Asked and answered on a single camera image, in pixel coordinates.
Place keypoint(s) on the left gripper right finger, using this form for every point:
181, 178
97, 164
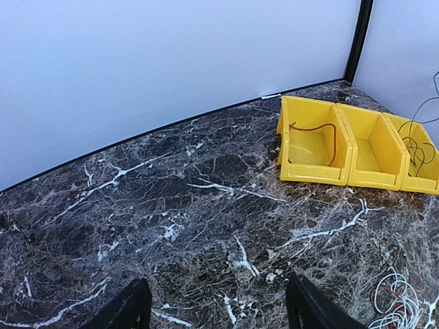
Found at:
308, 307

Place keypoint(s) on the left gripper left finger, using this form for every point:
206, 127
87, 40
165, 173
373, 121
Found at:
131, 308

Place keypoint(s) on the yellow bin left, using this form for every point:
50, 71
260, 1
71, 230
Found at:
315, 146

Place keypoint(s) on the yellow bin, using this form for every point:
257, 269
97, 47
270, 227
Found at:
421, 170
315, 146
379, 158

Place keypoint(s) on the yellow bin middle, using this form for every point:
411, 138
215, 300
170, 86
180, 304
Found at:
379, 158

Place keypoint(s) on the yellow bin right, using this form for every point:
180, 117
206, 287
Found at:
421, 170

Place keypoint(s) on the right black frame post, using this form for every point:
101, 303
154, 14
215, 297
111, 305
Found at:
361, 29

